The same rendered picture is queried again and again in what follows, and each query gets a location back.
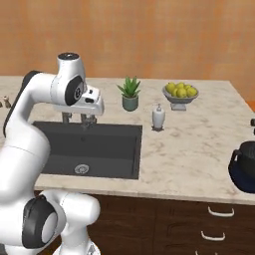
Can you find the small grey shaker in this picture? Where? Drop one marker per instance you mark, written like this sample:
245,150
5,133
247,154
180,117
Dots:
7,102

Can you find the small black object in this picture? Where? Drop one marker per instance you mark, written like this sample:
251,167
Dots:
253,122

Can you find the green plant in grey pot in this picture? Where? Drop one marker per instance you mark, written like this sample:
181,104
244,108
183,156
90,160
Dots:
130,96

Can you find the dark wood drawer front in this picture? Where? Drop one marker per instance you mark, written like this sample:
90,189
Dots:
186,212
179,236

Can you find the grey fruit bowl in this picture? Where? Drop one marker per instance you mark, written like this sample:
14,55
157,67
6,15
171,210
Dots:
179,101

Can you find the dark wood cupboard door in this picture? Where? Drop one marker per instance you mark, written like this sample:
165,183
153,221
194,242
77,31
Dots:
126,225

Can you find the dark blue kettle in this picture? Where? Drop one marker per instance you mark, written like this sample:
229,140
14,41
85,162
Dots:
245,169

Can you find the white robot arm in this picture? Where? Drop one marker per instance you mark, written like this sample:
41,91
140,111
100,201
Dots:
20,149

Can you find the white soap dispenser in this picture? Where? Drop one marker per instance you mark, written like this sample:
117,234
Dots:
158,118

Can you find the dark grey sink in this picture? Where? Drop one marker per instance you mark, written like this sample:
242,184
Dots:
99,149

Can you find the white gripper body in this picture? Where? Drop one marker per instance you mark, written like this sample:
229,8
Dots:
79,107

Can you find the yellow lemon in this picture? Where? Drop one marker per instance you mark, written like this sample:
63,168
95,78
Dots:
188,87
170,87
180,85
181,93
192,92

